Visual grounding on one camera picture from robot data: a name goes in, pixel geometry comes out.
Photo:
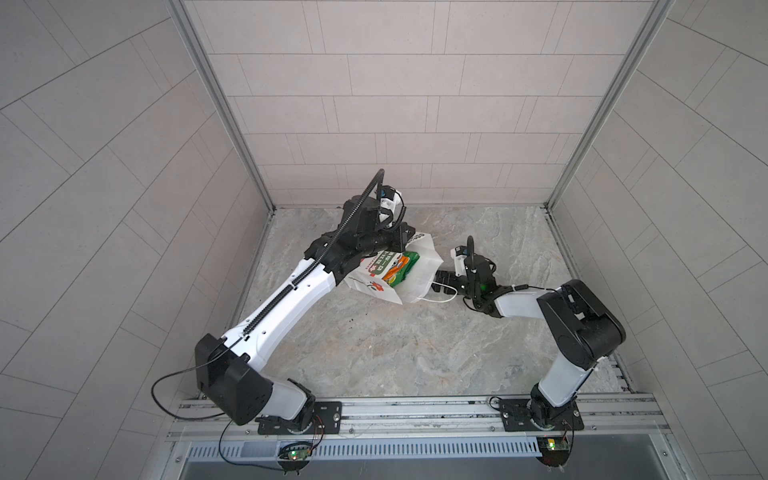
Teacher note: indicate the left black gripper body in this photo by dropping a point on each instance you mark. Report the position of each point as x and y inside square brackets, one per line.
[378, 240]

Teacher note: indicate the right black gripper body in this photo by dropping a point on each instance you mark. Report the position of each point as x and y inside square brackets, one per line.
[461, 286]

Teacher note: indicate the green Fox's spring tea bag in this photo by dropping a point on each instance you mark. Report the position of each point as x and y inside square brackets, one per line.
[377, 266]

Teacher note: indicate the white paper bag with flower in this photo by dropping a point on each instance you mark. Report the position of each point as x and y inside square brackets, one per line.
[417, 283]

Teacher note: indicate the orange Fox's fruits candy bag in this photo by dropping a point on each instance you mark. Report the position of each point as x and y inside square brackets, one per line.
[400, 269]

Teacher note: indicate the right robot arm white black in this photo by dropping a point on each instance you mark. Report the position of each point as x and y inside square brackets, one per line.
[583, 328]

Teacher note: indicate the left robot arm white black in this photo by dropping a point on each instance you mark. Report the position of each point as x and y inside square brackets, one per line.
[228, 368]

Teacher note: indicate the white vent grille strip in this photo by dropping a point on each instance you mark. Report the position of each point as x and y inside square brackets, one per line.
[372, 449]

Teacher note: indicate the right circuit board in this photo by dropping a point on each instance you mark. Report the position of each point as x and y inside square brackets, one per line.
[555, 451]

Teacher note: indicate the left circuit board green led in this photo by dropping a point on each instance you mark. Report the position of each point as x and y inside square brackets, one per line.
[295, 452]

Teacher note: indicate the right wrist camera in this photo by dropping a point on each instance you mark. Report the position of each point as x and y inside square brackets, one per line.
[459, 257]

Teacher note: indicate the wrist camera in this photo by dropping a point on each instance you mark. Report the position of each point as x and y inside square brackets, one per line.
[390, 200]
[459, 257]

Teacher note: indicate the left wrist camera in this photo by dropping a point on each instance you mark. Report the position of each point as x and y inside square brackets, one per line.
[390, 200]

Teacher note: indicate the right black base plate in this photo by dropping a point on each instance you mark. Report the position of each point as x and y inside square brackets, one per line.
[520, 415]

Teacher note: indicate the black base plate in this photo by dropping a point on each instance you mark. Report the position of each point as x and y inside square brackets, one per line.
[520, 415]
[326, 416]

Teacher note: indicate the aluminium mounting rail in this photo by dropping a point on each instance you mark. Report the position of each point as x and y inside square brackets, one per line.
[443, 416]

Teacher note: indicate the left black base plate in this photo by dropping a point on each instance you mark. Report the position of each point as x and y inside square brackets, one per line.
[326, 416]

